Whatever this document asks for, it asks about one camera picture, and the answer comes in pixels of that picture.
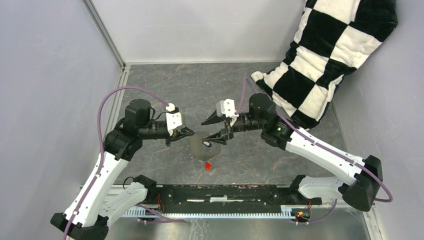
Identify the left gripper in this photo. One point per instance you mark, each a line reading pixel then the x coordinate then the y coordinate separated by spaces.
pixel 176 135

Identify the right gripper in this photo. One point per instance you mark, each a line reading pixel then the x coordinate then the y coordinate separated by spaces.
pixel 221 137

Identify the large metal keyring plate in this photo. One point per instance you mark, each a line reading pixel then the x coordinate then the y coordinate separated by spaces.
pixel 200 151

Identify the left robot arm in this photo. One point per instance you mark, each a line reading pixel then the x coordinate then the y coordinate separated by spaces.
pixel 89 217

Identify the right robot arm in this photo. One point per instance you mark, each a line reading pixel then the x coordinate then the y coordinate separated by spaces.
pixel 282 133

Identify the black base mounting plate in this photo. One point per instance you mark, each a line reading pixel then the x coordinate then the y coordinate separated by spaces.
pixel 227 199

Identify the black and white checkered blanket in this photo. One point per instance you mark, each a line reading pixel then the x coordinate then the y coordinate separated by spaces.
pixel 333 40

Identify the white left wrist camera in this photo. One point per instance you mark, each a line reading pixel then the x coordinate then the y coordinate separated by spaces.
pixel 174 122

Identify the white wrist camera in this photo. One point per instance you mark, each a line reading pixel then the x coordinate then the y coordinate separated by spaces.
pixel 226 110
pixel 174 122

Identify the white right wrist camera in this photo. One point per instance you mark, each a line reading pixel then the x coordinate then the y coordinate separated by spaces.
pixel 226 110

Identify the aluminium frame rail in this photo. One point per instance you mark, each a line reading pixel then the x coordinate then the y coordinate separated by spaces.
pixel 360 195

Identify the white slotted cable duct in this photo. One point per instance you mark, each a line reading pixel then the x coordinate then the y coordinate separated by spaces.
pixel 139 212

